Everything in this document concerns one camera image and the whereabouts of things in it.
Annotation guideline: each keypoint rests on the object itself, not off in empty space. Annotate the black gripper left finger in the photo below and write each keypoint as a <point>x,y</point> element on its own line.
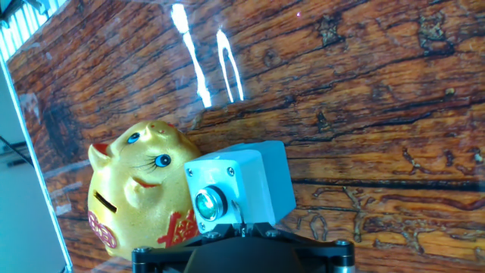
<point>166,250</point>

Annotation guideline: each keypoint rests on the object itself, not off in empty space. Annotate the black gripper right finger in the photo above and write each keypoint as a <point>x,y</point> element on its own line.
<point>326,252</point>

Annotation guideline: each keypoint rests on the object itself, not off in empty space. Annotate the golden piggy bank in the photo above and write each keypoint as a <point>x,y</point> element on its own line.
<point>140,208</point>

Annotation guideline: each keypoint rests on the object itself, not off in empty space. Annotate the grey push button box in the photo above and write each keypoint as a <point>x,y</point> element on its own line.
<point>257,178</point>

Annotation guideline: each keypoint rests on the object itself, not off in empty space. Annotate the wood pattern table mat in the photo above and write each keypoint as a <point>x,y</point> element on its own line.
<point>341,113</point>

